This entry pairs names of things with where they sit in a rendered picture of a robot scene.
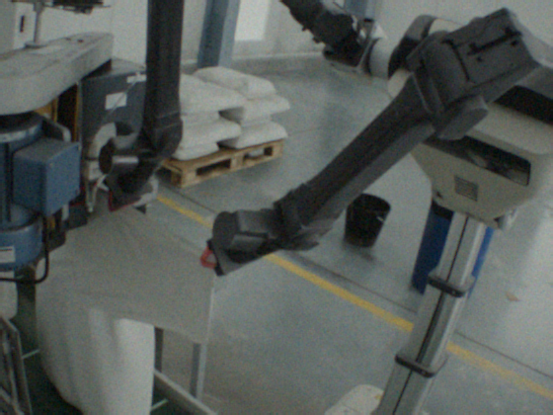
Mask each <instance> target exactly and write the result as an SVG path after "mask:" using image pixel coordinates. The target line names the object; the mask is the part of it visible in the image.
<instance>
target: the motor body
mask: <svg viewBox="0 0 553 415"><path fill-rule="evenodd" d="M40 139H42V132H41V116H39V114H37V113H36V112H34V115H33V116H32V117H31V119H30V120H28V121H26V122H24V123H21V124H16V125H13V126H2V127H0V272H5V273H9V272H13V271H16V270H18V271H19V270H21V269H23V268H25V267H27V266H29V265H30V264H31V263H32V262H33V260H34V259H35V258H36V256H37V255H38V254H39V251H40V248H41V215H40V214H39V212H38V211H35V210H33V209H31V208H27V207H23V206H21V205H18V204H15V201H14V198H13V156H14V155H15V153H16V152H17V151H19V150H21V149H23V148H24V147H27V146H28V145H31V144H32V143H35V141H39V140H40Z"/></svg>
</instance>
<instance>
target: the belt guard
mask: <svg viewBox="0 0 553 415"><path fill-rule="evenodd" d="M68 37H70V38H71V41H70V40H67V39H68ZM114 39H115V35H113V34H111V33H105V32H84V33H80V34H74V35H72V36H67V37H62V38H60V39H53V40H51V41H48V43H49V46H51V45H55V46H63V47H65V46H67V47H66V48H63V49H61V50H58V51H54V52H51V53H48V54H47V55H42V54H40V55H38V54H30V53H28V52H30V51H34V50H38V49H39V48H25V47H24V46H23V47H21V48H15V49H13V50H8V51H4V52H2V53H0V115H8V114H19V113H20V112H26V111H32V110H34V109H36V108H39V107H42V106H44V105H45V104H47V103H49V102H50V101H51V100H53V99H55V98H56V97H57V96H58V95H60V94H62V92H64V91H65V90H67V89H68V88H69V87H70V86H71V85H72V84H74V83H76V82H77V81H78V80H80V79H81V78H83V77H84V76H85V75H87V74H88V73H90V72H91V71H93V70H94V69H95V68H97V67H98V66H100V65H102V64H103V63H105V62H106V61H107V60H109V59H110V58H112V52H113V42H114ZM78 40H84V41H78Z"/></svg>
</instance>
